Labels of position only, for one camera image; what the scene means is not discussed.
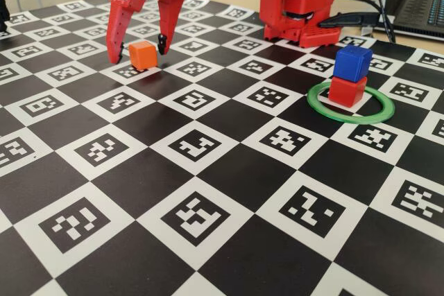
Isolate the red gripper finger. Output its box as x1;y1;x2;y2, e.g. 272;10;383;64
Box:
156;0;184;56
105;0;151;65

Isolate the blue cube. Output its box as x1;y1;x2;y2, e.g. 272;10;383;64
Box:
332;45;374;82

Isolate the red cube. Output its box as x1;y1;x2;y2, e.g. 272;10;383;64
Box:
327;76;368;107

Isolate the orange cube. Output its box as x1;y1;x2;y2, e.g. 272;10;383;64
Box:
128;41;159;70

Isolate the black stand foot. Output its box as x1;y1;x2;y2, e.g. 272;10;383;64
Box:
0;0;10;32

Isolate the black white marker board mat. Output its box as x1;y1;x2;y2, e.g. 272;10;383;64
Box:
0;0;444;296

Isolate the black plug adapter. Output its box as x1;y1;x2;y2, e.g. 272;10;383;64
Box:
318;11;381;30

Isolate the dark laptop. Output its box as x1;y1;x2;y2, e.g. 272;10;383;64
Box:
383;0;444;39

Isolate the green ring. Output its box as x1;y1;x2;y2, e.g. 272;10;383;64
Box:
307;82;396;124

